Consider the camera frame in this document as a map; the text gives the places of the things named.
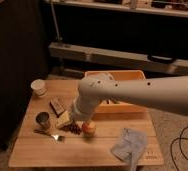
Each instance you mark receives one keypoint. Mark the wooden table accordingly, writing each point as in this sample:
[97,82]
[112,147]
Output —
[35,150]

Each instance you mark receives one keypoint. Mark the white paper cup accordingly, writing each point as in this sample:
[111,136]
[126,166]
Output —
[39,87]

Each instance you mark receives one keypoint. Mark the brown chocolate bar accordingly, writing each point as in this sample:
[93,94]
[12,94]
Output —
[56,106]

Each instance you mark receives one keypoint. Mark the black handle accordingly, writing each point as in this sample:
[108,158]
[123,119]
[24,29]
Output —
[165,60]

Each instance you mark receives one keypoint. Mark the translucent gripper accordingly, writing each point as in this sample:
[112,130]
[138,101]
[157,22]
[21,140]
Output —
[63,120]

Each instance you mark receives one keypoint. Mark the orange apple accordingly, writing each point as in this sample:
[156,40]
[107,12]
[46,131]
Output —
[88,128]

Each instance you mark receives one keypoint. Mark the metal fork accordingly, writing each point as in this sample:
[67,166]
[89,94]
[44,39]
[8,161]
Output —
[56,137]

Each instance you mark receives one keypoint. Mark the yellow plastic bin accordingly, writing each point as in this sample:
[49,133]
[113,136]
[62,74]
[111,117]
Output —
[120,107]

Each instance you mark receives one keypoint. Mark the grey cloth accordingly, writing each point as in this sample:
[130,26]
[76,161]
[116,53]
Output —
[130,147]

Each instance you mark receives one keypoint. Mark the grey metal shelf beam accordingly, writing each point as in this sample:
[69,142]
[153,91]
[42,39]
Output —
[116,58]

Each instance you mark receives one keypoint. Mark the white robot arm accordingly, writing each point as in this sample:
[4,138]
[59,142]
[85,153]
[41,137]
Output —
[168,94]

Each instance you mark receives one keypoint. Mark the metal cup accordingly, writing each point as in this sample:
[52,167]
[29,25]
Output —
[43,120]

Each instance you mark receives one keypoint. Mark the dark grape bunch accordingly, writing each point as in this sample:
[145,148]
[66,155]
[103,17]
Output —
[72,128]

